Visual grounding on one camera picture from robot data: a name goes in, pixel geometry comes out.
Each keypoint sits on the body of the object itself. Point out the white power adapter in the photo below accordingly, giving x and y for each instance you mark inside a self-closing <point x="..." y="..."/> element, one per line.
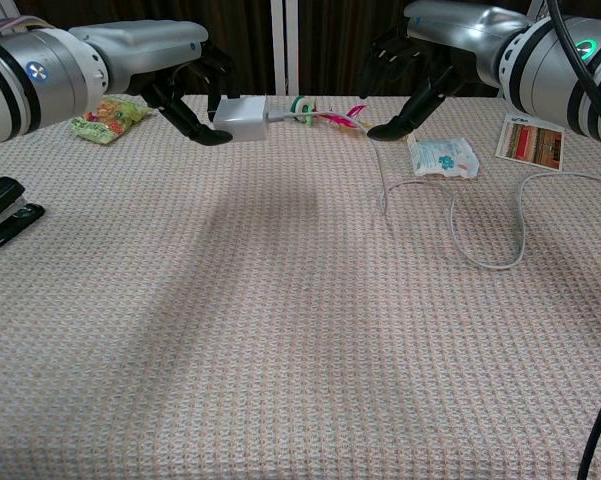
<point x="242" y="119"/>

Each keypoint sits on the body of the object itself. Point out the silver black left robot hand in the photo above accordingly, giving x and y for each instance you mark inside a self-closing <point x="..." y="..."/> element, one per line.
<point x="145" y="45"/>

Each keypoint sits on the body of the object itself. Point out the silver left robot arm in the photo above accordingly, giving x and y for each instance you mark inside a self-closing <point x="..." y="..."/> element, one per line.
<point x="25" y="90"/>

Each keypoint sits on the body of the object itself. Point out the white metal frame post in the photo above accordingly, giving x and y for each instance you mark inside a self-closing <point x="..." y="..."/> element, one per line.
<point x="279" y="45"/>

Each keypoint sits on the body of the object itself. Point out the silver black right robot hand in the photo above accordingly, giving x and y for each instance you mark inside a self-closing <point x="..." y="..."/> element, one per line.
<point x="445" y="30"/>

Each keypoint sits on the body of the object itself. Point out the woven beige tablecloth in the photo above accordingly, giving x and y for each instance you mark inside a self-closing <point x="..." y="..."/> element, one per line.
<point x="300" y="310"/>

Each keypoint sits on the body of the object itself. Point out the white blue tissue packet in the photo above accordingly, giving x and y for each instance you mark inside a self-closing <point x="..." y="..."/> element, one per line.
<point x="442" y="157"/>

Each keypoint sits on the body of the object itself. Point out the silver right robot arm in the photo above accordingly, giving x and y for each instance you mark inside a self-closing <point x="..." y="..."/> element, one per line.
<point x="555" y="75"/>

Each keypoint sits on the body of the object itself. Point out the green orange snack bag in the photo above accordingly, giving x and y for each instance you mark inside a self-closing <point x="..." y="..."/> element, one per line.
<point x="110" y="118"/>

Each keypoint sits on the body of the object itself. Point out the red striped picture card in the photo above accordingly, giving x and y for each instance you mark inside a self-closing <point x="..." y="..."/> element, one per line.
<point x="530" y="141"/>

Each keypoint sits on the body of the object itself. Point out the green white tape roll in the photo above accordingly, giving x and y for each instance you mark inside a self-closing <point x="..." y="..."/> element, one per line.
<point x="302" y="108"/>

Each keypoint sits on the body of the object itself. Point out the black stapler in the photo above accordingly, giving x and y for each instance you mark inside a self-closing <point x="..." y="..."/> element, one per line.
<point x="2" y="210"/>

